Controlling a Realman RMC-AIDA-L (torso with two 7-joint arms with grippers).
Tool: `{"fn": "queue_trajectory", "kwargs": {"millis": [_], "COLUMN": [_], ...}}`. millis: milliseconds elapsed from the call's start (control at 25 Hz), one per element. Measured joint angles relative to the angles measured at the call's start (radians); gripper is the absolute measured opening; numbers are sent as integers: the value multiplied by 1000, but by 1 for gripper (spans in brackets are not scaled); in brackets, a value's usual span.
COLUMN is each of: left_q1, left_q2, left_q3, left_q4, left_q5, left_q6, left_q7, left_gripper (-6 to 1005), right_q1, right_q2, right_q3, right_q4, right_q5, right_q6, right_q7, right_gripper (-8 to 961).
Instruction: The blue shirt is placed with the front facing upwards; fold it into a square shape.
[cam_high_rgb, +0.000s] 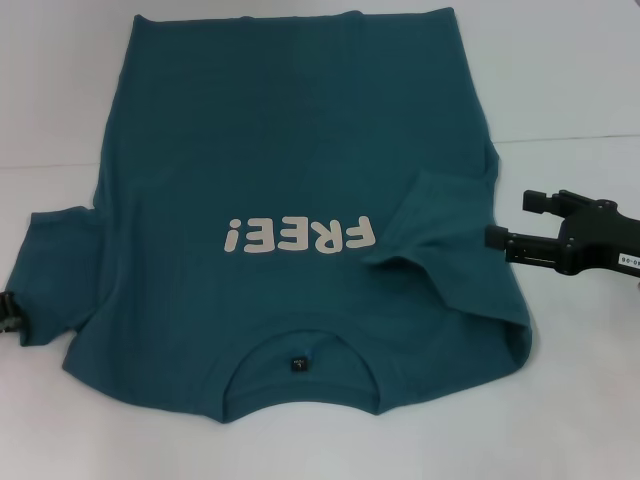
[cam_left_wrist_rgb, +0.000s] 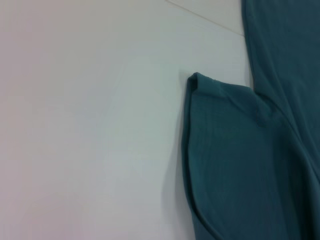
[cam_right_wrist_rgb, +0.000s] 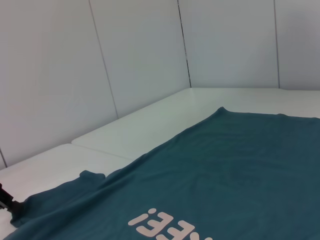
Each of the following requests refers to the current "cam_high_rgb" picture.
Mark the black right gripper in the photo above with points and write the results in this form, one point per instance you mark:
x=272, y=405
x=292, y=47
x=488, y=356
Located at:
x=595, y=240

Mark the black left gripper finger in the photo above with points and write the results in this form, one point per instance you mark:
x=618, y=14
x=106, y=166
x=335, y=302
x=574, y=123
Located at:
x=10, y=315

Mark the teal t-shirt with FREE print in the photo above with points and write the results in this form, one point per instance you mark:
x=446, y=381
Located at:
x=300, y=125

